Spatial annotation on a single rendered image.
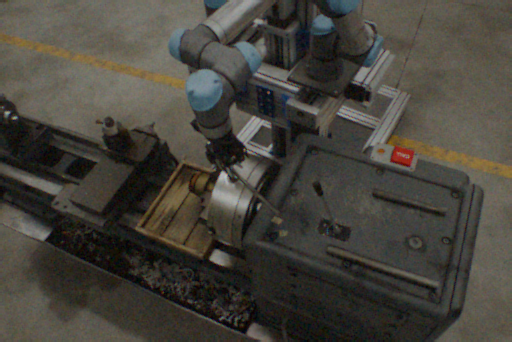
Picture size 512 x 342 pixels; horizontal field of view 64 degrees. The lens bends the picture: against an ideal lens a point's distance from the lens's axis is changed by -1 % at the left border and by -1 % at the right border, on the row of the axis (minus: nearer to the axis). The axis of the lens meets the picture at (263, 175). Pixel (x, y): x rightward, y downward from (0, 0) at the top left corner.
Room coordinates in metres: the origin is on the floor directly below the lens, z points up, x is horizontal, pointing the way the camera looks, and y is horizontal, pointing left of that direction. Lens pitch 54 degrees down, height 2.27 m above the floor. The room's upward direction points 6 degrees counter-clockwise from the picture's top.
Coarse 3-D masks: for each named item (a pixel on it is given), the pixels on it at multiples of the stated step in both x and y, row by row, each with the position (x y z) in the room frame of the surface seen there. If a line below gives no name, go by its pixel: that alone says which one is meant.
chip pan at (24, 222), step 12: (0, 204) 1.26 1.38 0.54; (12, 204) 1.26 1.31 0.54; (0, 216) 1.19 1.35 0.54; (12, 216) 1.18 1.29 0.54; (24, 216) 1.17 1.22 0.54; (24, 228) 1.10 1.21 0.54; (36, 228) 1.09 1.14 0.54; (48, 228) 1.09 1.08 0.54; (252, 324) 0.52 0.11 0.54; (252, 336) 0.47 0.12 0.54; (264, 336) 0.47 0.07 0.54; (276, 336) 0.46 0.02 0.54
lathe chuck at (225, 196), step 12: (252, 156) 0.86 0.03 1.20; (240, 168) 0.79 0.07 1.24; (252, 168) 0.79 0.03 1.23; (228, 180) 0.75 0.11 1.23; (216, 192) 0.72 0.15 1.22; (228, 192) 0.72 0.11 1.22; (240, 192) 0.71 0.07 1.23; (216, 204) 0.69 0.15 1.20; (228, 204) 0.68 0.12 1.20; (216, 216) 0.67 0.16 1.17; (228, 216) 0.66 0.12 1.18; (216, 228) 0.65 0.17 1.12; (228, 228) 0.64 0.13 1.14; (228, 240) 0.63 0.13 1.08
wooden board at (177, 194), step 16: (176, 176) 1.05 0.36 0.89; (176, 192) 0.97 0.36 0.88; (160, 208) 0.91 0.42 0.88; (176, 208) 0.90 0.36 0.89; (192, 208) 0.89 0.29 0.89; (144, 224) 0.84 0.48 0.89; (160, 224) 0.83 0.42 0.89; (176, 224) 0.82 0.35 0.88; (192, 224) 0.82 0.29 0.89; (160, 240) 0.76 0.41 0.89; (176, 240) 0.76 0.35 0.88; (192, 240) 0.75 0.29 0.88; (208, 240) 0.73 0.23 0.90
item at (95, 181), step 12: (132, 132) 1.26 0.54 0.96; (144, 132) 1.25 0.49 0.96; (156, 132) 1.24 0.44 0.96; (156, 144) 1.19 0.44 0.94; (108, 156) 1.13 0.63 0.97; (96, 168) 1.08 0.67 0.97; (108, 168) 1.07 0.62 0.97; (120, 168) 1.06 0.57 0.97; (132, 168) 1.06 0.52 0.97; (84, 180) 1.02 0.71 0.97; (96, 180) 1.01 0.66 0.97; (108, 180) 1.01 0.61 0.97; (120, 180) 1.00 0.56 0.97; (84, 192) 0.96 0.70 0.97; (96, 192) 0.96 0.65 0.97; (108, 192) 0.95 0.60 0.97; (120, 192) 0.96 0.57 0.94; (84, 204) 0.91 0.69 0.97; (96, 204) 0.90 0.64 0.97; (108, 204) 0.90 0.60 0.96
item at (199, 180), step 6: (198, 174) 0.88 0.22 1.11; (204, 174) 0.88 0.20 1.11; (192, 180) 0.85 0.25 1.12; (198, 180) 0.85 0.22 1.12; (204, 180) 0.84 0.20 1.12; (192, 186) 0.84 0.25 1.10; (198, 186) 0.83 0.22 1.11; (204, 186) 0.82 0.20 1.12; (210, 186) 0.83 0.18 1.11; (192, 192) 0.83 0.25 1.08; (198, 192) 0.82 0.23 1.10; (210, 192) 0.81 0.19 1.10
